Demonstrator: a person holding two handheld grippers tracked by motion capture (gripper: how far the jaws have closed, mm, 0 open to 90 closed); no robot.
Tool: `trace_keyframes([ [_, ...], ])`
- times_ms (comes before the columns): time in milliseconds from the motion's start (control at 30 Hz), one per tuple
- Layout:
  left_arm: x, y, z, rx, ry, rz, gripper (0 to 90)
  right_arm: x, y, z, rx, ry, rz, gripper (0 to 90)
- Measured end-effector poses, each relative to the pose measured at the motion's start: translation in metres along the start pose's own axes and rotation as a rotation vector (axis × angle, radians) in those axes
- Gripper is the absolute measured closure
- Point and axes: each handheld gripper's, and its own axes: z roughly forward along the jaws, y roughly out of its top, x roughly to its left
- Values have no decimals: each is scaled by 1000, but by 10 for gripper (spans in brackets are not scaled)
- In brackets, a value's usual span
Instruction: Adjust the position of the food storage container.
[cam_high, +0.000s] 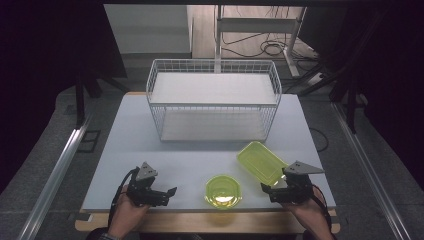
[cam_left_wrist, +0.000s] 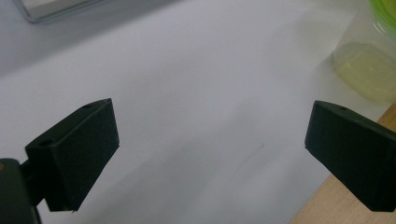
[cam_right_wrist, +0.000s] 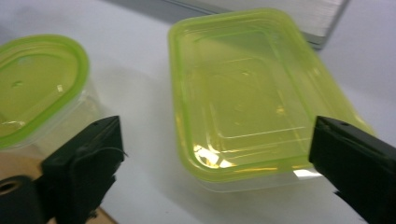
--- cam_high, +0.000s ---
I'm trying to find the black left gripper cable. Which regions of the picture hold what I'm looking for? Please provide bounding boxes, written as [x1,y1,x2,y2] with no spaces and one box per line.
[107,167,139,229]

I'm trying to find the metal floor rail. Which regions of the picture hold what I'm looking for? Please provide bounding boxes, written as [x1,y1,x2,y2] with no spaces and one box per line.
[330,101,414,240]
[17,113,95,240]

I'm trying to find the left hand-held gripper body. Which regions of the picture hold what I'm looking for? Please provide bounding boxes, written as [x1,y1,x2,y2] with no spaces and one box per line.
[126,161,170,208]

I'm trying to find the person's left hand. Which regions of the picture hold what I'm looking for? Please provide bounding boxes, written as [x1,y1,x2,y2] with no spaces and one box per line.
[107,184,151,240]

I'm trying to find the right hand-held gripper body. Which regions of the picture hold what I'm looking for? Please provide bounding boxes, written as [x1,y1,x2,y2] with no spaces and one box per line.
[269,160,326,205]

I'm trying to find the person's right hand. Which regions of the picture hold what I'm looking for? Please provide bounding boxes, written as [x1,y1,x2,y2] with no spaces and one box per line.
[282,194,330,240]

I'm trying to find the black looped floor cable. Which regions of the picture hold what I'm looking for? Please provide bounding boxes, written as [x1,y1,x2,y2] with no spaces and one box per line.
[308,127,330,154]

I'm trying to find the wooden table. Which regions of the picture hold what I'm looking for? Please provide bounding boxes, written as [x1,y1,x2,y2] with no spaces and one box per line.
[74,208,341,235]

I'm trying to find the white wire shelf rack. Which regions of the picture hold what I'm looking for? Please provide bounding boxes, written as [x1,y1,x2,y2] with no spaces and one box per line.
[145,58,283,144]

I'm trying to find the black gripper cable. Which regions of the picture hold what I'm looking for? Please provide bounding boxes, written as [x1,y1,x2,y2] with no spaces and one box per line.
[107,167,139,229]
[311,184,334,232]

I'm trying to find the green rectangular plastic container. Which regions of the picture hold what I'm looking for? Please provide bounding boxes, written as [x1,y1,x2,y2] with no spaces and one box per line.
[236,140,290,187]

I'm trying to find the white metal desk frame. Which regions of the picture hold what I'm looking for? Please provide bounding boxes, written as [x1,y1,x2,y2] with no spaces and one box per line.
[214,4,308,79]

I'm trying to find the black floor cables bundle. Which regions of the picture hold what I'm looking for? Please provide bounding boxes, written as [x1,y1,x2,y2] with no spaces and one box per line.
[221,5,318,62]

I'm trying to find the green round plastic bowl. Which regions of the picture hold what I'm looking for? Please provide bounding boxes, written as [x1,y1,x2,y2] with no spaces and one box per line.
[204,174,244,210]

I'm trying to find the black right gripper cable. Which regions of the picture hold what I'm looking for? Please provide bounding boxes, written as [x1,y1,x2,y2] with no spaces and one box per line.
[311,184,334,232]

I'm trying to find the white cabinet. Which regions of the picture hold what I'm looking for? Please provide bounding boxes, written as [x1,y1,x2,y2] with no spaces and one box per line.
[103,3,195,56]

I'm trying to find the black stand legs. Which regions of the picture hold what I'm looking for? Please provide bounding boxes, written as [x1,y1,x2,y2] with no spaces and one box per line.
[295,63,361,135]
[73,71,132,130]

